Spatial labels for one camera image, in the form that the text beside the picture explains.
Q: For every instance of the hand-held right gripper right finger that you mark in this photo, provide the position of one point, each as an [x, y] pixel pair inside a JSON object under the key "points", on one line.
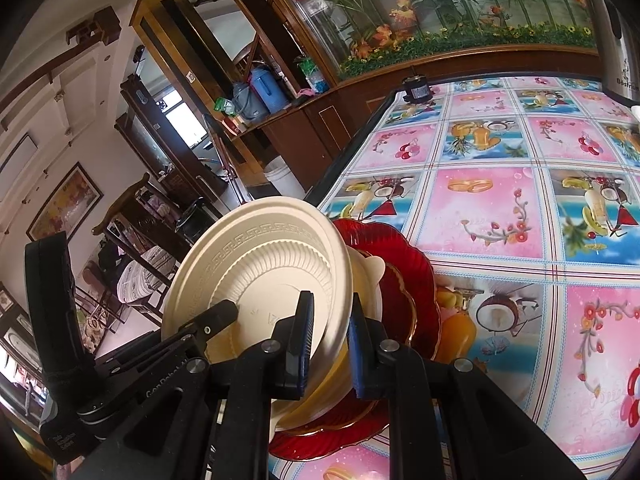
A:
{"points": [[356, 350]]}

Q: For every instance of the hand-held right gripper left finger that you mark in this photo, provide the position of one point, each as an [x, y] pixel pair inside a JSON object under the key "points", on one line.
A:
{"points": [[306, 345]]}

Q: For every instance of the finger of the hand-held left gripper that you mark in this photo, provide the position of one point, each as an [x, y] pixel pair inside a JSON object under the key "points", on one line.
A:
{"points": [[150, 355], [220, 315]]}

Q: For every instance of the red glass plate with sticker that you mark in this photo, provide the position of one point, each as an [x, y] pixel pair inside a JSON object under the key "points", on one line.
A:
{"points": [[395, 300]]}

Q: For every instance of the cream ribbed bowl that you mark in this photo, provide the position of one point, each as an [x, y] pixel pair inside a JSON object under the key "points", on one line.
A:
{"points": [[260, 260]]}

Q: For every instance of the black waste bin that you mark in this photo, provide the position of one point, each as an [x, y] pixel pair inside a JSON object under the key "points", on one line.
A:
{"points": [[195, 220]]}

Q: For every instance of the wooden chair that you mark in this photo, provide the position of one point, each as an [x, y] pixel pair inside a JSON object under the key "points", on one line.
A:
{"points": [[125, 200]]}

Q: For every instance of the white bucket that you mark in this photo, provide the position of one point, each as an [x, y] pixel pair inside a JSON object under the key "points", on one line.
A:
{"points": [[284, 180]]}

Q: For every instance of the dark wooden glass cabinet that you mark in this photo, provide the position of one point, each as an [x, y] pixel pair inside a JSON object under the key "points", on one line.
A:
{"points": [[135, 135]]}

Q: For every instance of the red container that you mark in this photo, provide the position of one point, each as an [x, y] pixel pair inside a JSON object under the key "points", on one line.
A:
{"points": [[232, 125]]}

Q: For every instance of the printed fruit tablecloth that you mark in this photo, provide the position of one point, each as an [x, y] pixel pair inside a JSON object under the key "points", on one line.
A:
{"points": [[500, 220]]}

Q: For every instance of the wooden counter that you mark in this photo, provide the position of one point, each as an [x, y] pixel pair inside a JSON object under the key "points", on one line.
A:
{"points": [[300, 125]]}

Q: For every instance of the green plastic bag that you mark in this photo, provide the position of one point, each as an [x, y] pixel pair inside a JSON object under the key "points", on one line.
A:
{"points": [[225, 105]]}

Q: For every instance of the grey-blue water jug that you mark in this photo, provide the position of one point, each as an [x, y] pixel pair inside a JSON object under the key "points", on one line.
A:
{"points": [[249, 102]]}

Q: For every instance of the blue thermos jug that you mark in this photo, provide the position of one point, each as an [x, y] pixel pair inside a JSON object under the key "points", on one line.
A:
{"points": [[267, 91]]}

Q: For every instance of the pink cloth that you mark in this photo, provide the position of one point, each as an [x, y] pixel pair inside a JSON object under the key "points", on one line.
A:
{"points": [[306, 93]]}

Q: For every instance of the green-capped plastic bottle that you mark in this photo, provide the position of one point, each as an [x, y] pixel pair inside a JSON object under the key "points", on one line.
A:
{"points": [[314, 74]]}

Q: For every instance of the small black device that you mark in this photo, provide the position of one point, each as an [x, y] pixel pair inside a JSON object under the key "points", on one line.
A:
{"points": [[416, 91]]}

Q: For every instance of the tall wooden display cabinet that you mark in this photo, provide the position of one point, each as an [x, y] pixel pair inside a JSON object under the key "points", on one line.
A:
{"points": [[142, 20]]}

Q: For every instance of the flower glass partition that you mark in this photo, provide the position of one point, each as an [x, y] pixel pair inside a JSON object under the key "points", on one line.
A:
{"points": [[450, 10]]}

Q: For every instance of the stainless steel appliance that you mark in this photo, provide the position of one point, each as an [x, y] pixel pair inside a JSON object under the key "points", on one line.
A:
{"points": [[617, 50]]}

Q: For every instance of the framed wall picture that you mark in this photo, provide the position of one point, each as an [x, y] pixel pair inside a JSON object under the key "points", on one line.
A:
{"points": [[65, 200]]}

